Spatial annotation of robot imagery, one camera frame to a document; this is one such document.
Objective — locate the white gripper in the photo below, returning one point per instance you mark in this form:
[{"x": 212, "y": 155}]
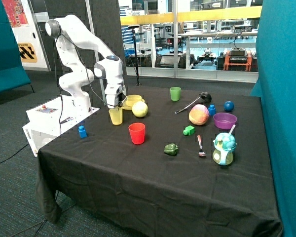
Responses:
[{"x": 115, "y": 95}]

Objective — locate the yellow bowl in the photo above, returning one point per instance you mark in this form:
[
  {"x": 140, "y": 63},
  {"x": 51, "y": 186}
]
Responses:
[{"x": 130, "y": 100}]

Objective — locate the yellow cup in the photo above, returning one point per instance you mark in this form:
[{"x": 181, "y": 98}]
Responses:
[{"x": 116, "y": 115}]

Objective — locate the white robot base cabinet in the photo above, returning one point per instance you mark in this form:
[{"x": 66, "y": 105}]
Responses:
[{"x": 51, "y": 119}]

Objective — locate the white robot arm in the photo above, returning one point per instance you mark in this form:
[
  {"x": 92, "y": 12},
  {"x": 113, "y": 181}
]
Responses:
[{"x": 70, "y": 34}]

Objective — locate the yellow plate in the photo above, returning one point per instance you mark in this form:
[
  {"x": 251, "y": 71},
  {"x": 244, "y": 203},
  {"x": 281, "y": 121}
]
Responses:
[{"x": 125, "y": 107}]

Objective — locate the red cup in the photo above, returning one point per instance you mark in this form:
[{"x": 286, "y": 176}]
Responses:
[{"x": 137, "y": 133}]

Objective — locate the green cup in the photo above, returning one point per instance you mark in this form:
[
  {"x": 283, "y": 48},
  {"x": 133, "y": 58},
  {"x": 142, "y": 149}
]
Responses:
[{"x": 175, "y": 93}]

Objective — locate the purple bowl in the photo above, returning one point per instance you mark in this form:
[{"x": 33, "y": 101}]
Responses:
[{"x": 224, "y": 121}]

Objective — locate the yellow-green ball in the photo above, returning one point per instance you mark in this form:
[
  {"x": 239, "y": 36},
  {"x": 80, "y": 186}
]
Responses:
[{"x": 140, "y": 109}]

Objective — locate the blue block left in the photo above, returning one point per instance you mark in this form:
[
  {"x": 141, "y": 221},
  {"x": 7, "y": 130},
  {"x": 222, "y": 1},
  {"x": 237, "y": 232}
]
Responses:
[{"x": 82, "y": 132}]

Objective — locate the green toy pepper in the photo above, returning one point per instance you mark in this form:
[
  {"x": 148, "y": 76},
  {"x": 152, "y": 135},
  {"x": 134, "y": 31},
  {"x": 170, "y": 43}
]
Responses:
[{"x": 171, "y": 149}]

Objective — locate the green block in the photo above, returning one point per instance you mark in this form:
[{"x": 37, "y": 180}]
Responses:
[{"x": 189, "y": 130}]

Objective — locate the black tablecloth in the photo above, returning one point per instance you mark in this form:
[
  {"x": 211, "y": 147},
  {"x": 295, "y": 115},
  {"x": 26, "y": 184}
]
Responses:
[{"x": 141, "y": 187}]

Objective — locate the pink orange ball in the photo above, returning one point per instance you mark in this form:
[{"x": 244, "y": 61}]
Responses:
[{"x": 199, "y": 114}]

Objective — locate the black ladle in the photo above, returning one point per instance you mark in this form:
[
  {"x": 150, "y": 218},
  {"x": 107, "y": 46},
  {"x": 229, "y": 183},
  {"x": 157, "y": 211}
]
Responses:
[{"x": 205, "y": 96}]

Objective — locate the blue block near ball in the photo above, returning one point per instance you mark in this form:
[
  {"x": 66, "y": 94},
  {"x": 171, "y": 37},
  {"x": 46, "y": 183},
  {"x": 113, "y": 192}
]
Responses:
[{"x": 212, "y": 109}]

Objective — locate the yellow black sign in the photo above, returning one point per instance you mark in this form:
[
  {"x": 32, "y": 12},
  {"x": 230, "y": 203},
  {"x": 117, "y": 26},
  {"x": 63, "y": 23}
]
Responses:
[{"x": 27, "y": 53}]

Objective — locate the dark blue ball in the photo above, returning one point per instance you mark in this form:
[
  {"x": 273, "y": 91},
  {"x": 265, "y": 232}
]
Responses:
[{"x": 228, "y": 106}]

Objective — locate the turtle sippy bottle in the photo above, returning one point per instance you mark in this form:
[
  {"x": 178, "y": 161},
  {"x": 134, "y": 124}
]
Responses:
[{"x": 225, "y": 145}]

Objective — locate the teal sofa left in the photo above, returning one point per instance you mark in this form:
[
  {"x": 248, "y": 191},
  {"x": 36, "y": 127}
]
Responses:
[{"x": 12, "y": 73}]

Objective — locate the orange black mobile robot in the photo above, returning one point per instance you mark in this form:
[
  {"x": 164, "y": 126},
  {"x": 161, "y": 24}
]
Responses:
[{"x": 238, "y": 59}]

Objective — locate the red poster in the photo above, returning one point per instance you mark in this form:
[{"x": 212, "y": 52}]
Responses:
[{"x": 15, "y": 13}]

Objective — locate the teal partition right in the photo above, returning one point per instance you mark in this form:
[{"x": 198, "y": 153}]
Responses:
[{"x": 276, "y": 86}]

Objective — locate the fork with pink handle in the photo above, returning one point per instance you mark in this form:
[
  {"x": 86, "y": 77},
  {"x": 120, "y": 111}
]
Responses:
[{"x": 201, "y": 152}]

